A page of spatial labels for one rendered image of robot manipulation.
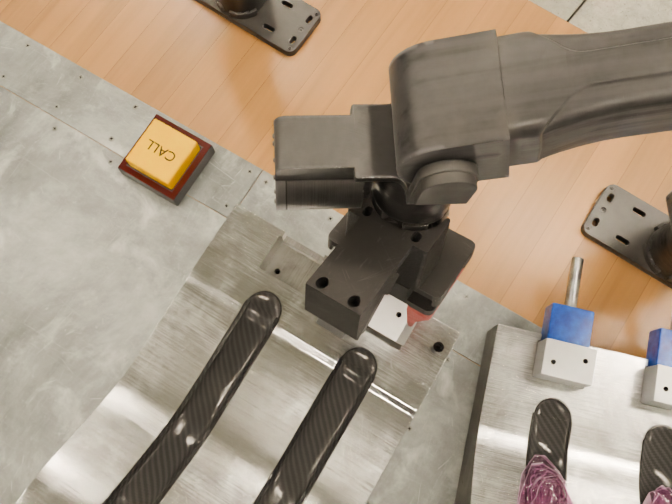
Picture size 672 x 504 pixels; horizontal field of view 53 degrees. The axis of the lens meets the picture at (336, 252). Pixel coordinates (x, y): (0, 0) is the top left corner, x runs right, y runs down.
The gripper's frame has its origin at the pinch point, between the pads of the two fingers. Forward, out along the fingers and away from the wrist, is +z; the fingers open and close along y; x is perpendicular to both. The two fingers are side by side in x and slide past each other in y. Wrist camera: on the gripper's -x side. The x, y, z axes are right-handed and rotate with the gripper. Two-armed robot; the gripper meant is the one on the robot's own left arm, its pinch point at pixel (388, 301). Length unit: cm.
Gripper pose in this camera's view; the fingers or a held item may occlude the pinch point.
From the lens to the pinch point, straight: 61.3
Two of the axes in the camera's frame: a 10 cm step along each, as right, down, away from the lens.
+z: -0.5, 5.9, 8.1
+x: 5.5, -6.6, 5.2
